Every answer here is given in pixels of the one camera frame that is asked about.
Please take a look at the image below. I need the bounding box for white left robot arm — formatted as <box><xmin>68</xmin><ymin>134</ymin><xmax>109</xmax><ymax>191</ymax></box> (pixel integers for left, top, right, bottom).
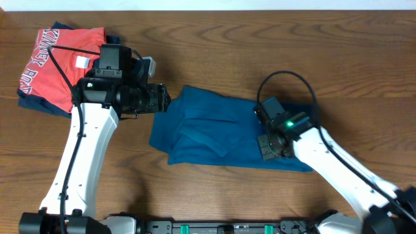
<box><xmin>18</xmin><ymin>77</ymin><xmax>170</xmax><ymax>233</ymax></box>

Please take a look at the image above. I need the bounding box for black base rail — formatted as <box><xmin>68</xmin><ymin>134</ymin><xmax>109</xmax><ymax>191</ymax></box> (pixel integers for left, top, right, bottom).
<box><xmin>107</xmin><ymin>213</ymin><xmax>326</xmax><ymax>234</ymax></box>

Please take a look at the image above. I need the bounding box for red folded t-shirt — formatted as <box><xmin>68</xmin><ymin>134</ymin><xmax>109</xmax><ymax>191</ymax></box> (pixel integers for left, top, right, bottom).
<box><xmin>18</xmin><ymin>27</ymin><xmax>107</xmax><ymax>114</ymax></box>

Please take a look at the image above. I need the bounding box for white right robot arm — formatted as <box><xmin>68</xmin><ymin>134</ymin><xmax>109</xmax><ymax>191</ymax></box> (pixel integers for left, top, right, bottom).
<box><xmin>255</xmin><ymin>110</ymin><xmax>415</xmax><ymax>233</ymax></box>

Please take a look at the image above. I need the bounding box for navy folded garment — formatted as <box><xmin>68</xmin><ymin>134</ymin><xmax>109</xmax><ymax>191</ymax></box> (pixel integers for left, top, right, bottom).
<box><xmin>17</xmin><ymin>21</ymin><xmax>121</xmax><ymax>118</ymax></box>

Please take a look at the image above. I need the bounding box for teal blue t-shirt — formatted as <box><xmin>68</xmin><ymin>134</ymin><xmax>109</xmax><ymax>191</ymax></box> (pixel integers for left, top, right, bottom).
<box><xmin>149</xmin><ymin>86</ymin><xmax>312</xmax><ymax>172</ymax></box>

